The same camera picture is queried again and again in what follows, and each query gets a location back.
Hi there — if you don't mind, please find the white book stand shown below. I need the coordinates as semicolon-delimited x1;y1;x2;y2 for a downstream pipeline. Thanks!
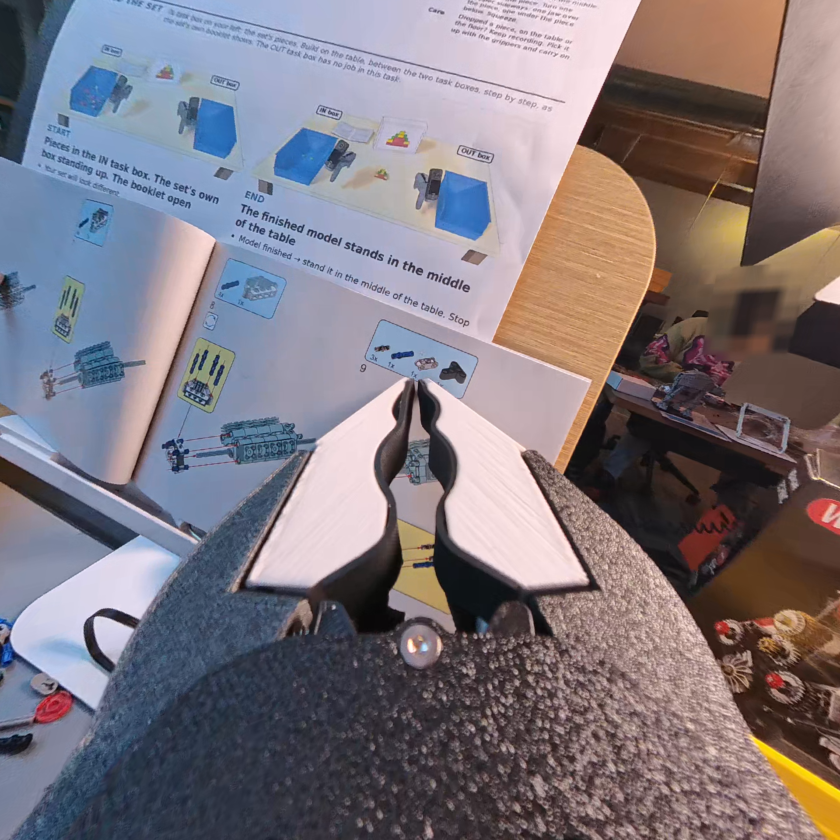
0;145;657;710

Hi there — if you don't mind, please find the pile of mixed brick parts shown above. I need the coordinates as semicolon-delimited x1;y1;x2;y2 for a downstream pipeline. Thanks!
0;617;77;760

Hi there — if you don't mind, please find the white printed instruction sheet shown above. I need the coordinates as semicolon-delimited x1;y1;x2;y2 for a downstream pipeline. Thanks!
24;0;644;342

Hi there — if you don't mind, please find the black monitor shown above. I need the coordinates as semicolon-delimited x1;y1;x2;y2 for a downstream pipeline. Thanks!
742;0;840;270

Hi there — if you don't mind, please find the colourful printed box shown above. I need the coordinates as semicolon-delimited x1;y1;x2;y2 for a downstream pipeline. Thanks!
689;493;840;788

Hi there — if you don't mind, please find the yellow plastic bin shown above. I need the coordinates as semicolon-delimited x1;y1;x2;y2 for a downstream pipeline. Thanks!
749;735;840;840

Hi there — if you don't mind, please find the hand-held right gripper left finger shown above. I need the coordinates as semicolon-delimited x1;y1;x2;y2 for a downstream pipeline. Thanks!
243;378;418;611

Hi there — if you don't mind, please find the instruction booklet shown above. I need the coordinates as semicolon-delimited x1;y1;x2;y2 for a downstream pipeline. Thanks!
0;158;592;552

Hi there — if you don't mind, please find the cluttered background table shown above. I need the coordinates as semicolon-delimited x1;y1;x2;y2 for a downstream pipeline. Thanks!
602;368;804;463

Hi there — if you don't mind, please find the grey desk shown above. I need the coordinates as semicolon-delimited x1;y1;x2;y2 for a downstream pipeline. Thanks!
0;479;172;840

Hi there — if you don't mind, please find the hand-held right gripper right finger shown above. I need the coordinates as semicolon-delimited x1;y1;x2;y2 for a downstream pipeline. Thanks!
418;378;594;614

